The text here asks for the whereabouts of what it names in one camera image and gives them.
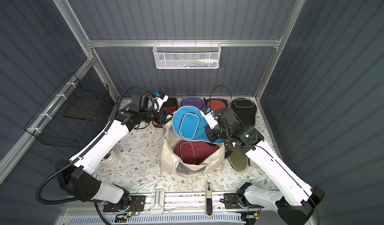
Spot blue paddle case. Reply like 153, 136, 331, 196
172, 106, 224, 145

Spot green paddle case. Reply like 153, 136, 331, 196
225, 150, 249, 172

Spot black corrugated cable conduit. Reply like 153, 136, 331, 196
35, 86, 157, 205

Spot purple paddle case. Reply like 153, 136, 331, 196
180, 96, 206, 110

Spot white black handheld tool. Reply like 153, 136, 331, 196
205, 182, 213, 218

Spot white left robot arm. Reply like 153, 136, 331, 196
58, 92, 170, 204

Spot white clamp on rail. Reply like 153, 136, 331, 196
150, 189, 165, 215

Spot black wire basket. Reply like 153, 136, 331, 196
24, 77, 114, 149

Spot maroon paddle case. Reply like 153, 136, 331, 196
174, 140, 220, 165

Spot black paddle case white piping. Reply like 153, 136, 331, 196
230, 98, 257, 127

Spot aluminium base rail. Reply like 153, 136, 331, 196
59, 190, 271, 217

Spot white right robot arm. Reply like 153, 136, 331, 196
201, 106, 325, 225

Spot clear ping pong paddle set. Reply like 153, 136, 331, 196
206, 98, 228, 111

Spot white cup with pens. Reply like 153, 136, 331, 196
101, 150, 120, 169

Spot markers in white basket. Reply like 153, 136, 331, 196
176, 58, 219, 68

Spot white wire mesh basket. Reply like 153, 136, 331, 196
153, 42, 222, 69

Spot red black mesh paddle set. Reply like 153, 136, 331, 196
152, 97, 178, 128

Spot cream canvas tote bag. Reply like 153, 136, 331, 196
161, 123, 225, 178

